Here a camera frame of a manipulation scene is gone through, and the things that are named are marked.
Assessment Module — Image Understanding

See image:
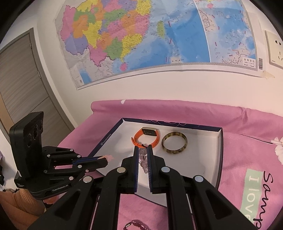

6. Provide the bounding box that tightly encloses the pink plastic clip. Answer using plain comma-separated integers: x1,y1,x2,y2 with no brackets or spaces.
99,155,114,162

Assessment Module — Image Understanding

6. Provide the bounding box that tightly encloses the clear crystal bead bracelet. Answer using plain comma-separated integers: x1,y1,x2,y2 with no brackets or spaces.
138,148,151,174

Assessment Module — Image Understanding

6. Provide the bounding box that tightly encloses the dark red beaded bracelet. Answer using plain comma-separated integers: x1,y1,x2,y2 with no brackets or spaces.
122,219,153,230

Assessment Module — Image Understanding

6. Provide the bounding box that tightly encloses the orange smart watch band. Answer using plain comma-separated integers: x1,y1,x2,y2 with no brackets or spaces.
131,127,160,149

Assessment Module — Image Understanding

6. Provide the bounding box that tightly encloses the tortoiseshell bangle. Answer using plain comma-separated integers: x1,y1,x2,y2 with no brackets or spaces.
161,131,188,154

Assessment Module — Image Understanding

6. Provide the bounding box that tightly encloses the left forearm orange sleeve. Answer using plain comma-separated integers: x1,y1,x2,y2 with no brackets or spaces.
1,189,46,229

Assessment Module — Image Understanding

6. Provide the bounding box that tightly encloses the dark blue shallow box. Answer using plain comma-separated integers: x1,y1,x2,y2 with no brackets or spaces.
88,117,224,208

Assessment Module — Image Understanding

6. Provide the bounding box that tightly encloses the pink floral bed sheet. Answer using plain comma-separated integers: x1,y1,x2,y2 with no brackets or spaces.
59,100,282,229

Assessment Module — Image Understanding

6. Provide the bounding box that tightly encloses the grey wooden door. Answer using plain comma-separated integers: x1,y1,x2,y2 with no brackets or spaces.
1,28,74,146

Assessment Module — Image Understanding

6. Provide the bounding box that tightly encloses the colourful wall map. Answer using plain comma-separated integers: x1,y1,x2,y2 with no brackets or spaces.
54,1,264,89

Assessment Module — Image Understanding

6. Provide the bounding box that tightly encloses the white wall socket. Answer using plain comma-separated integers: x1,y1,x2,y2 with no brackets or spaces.
265,31,283,68

